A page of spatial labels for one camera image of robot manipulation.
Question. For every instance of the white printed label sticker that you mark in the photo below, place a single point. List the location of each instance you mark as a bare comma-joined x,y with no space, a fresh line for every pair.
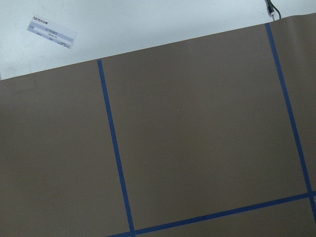
52,31

